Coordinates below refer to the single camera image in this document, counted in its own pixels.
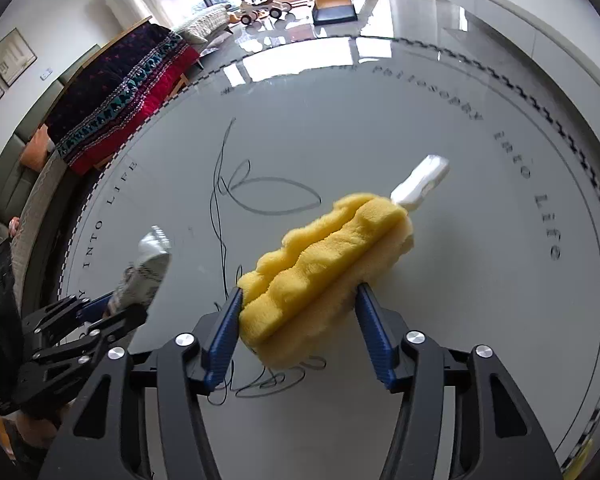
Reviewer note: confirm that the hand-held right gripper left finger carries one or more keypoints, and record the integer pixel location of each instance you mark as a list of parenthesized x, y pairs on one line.
[(225, 340)]

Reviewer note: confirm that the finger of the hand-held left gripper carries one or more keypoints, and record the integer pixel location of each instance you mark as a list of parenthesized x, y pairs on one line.
[(55, 320), (95, 337)]

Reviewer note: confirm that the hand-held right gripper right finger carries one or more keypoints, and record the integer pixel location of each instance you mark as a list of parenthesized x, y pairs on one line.
[(377, 340)]

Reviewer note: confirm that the yellow sponge brush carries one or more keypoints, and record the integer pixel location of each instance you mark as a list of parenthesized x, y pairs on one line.
[(320, 270)]

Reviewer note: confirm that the pink soft toy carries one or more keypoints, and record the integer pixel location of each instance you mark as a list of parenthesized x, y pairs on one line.
[(13, 224)]

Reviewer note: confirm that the grey quilted mat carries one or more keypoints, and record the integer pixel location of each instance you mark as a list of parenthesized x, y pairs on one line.
[(35, 200)]

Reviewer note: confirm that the green sofa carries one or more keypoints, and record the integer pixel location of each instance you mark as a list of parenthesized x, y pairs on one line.
[(10, 180)]

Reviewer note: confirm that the orange cushion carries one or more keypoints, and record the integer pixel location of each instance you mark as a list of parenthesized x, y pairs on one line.
[(34, 147)]

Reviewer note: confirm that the dark patterned blanket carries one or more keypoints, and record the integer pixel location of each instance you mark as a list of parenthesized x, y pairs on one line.
[(120, 80)]

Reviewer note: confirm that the grey patterned cushion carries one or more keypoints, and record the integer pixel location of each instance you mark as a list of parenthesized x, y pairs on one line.
[(205, 22)]

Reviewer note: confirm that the white rolled mattress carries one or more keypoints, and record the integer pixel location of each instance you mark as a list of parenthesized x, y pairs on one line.
[(127, 0)]

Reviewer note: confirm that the white ride-on toy car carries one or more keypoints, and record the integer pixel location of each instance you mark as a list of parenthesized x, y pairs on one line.
[(260, 10)]

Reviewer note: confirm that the white low cabinet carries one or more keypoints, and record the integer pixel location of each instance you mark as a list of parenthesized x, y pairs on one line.
[(530, 25)]

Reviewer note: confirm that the wall switch plate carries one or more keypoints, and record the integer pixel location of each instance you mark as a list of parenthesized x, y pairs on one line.
[(46, 74)]

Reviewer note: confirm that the small framed wall picture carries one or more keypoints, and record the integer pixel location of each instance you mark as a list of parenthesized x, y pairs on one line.
[(12, 55)]

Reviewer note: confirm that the wooden bench frame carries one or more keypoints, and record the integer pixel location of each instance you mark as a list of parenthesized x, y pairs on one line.
[(182, 82)]

